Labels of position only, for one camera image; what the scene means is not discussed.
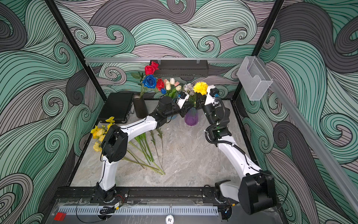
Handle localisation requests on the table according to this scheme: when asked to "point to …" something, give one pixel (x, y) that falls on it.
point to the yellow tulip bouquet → (171, 88)
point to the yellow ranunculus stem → (111, 120)
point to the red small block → (59, 216)
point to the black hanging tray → (182, 68)
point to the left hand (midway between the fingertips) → (193, 101)
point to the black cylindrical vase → (140, 108)
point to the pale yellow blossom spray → (99, 134)
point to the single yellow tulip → (145, 138)
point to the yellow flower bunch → (145, 160)
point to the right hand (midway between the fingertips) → (197, 88)
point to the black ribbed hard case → (117, 105)
